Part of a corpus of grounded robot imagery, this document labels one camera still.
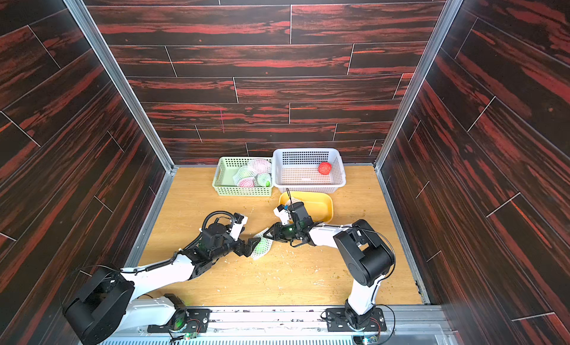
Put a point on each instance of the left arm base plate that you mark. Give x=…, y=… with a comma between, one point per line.
x=196, y=320

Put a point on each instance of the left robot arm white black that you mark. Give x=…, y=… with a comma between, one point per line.
x=114, y=299

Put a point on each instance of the green plastic basket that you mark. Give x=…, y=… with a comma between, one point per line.
x=224, y=184

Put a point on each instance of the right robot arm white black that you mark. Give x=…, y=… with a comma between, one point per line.
x=367, y=257

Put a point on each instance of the red apple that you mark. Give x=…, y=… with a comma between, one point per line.
x=325, y=168

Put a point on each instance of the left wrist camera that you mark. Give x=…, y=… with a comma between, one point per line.
x=237, y=228

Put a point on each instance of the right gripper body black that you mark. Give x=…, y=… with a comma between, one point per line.
x=276, y=231

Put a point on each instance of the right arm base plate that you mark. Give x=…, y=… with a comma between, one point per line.
x=343, y=319

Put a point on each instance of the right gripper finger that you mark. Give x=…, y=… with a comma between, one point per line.
x=272, y=237
x=274, y=230

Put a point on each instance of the yellow plastic tray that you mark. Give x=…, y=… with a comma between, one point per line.
x=319, y=205

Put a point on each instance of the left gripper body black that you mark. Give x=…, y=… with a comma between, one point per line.
x=228, y=246

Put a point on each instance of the white plastic basket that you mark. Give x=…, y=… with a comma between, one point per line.
x=297, y=170

